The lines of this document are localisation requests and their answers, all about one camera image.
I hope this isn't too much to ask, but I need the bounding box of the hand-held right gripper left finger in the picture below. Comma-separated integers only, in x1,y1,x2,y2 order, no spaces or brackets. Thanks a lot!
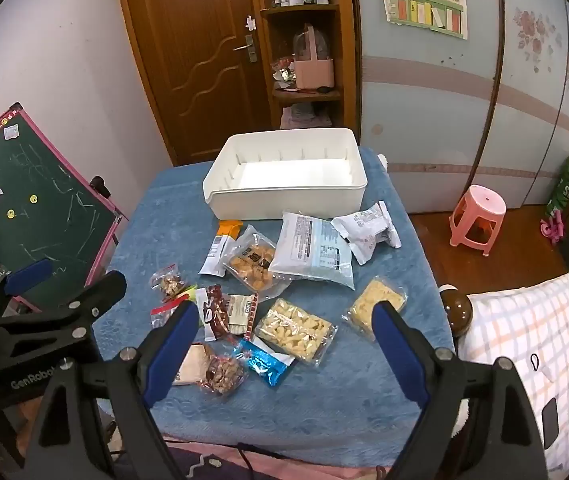
20,300,200,480

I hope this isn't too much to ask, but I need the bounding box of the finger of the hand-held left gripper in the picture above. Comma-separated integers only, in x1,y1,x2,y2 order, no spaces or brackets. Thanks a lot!
0,270,128,356
0,259,56,322

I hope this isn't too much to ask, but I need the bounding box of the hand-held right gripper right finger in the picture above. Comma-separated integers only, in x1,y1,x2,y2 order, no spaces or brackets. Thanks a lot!
371,301,550,480

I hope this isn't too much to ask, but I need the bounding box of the clear packet of pale crisp cake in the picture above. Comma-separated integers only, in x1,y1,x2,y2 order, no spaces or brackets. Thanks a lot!
341,276,409,343

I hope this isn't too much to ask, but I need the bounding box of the white plastic storage bin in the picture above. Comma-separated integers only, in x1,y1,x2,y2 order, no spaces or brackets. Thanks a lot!
202,127,369,221

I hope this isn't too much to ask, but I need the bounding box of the clear packet of fried orange snacks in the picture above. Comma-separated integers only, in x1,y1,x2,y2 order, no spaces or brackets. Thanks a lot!
225,225,292,303

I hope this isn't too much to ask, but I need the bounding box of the beige snack packet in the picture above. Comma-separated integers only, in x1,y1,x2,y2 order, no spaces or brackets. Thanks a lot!
172,342,213,387

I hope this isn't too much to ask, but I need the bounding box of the dark red snack packet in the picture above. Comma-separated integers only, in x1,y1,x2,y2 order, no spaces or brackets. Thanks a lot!
197,284,230,342

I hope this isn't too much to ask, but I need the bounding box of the clear red-edged nut packet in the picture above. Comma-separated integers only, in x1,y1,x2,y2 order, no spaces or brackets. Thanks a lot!
199,352,248,396

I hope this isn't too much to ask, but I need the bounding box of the small clear nut packet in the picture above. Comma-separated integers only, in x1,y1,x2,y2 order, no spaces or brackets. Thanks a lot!
151,263,186,304

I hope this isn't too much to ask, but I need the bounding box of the round wooden bedpost knob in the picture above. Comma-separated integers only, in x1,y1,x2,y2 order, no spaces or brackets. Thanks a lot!
439,285,474,339

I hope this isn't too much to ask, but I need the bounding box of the white packet with red stripe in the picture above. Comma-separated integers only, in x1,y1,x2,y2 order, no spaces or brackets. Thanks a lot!
224,292,260,337

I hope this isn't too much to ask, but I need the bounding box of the blue textured tablecloth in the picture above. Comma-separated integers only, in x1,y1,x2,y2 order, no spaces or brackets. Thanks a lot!
92,147,457,454

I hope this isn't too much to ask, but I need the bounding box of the blue and white snack packet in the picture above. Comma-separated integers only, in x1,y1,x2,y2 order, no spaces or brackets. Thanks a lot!
234,337,296,388

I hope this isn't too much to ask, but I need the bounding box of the orange and white narrow packet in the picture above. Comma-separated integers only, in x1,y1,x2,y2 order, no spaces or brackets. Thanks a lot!
198,220,244,278

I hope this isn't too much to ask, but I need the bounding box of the clear packet of pale pieces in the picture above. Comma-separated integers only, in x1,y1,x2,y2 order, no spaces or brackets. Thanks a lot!
253,297,339,367

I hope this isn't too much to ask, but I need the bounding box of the pink patterned cloth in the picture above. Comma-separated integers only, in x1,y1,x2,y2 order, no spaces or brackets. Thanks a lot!
154,437,395,480

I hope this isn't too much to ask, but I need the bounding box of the white and silver snack packet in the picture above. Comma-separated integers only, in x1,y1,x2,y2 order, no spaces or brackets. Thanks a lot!
331,201,403,266

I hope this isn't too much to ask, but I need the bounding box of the light blue and white packet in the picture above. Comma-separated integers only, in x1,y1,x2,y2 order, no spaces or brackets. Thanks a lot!
268,211,356,291

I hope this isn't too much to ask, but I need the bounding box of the checked bedding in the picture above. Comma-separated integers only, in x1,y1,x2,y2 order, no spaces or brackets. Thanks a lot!
457,250,569,474

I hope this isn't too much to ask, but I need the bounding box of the pink plastic stool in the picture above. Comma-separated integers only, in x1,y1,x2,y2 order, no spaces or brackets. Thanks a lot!
448,184,508,258

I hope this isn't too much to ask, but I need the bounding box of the pink toy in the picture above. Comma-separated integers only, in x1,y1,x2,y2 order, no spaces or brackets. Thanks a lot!
539,212,568,245

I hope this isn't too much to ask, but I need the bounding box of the brown wooden door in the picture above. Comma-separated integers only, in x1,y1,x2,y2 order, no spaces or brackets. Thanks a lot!
114,0,278,166

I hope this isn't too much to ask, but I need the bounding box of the pale floral wardrobe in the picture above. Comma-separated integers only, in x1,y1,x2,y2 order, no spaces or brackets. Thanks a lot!
349,0,569,211

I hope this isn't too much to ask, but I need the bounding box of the folded cloth pile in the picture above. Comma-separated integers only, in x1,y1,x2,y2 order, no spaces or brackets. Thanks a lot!
279,102,333,130

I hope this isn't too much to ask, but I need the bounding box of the shiny foil bag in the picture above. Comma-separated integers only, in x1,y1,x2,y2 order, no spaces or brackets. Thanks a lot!
270,57,297,86

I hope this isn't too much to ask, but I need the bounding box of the pink basket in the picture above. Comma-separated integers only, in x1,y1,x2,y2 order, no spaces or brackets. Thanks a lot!
291,25,335,90

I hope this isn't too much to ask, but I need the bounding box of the wooden corner shelf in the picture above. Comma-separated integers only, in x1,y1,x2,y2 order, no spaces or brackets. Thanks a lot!
254,0,361,147

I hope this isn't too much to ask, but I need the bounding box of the green chalkboard with pink frame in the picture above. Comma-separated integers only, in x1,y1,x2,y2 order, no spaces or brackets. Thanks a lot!
0,104,128,312

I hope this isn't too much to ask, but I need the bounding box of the metal door handle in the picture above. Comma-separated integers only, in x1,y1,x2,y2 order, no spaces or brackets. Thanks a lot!
233,34,258,64

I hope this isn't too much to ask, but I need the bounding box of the wall poster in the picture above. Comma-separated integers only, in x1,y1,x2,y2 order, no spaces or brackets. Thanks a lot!
375,0,468,40

